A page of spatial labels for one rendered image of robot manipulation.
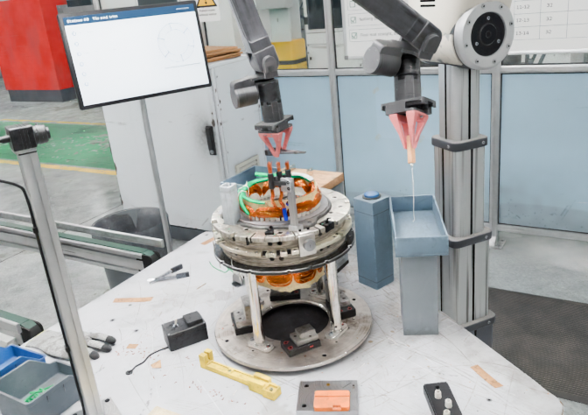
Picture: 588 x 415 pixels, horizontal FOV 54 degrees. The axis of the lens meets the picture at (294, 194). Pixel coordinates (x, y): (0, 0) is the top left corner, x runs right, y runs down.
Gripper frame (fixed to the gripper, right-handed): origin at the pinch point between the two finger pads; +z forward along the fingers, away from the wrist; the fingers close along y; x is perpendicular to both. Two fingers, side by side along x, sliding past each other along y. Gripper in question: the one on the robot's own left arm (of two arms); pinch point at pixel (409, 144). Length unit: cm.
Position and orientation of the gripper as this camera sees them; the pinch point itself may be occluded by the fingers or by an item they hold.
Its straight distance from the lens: 125.8
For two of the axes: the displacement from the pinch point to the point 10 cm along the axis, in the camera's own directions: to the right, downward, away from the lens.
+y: 7.8, -0.7, -6.2
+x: 6.2, 0.5, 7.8
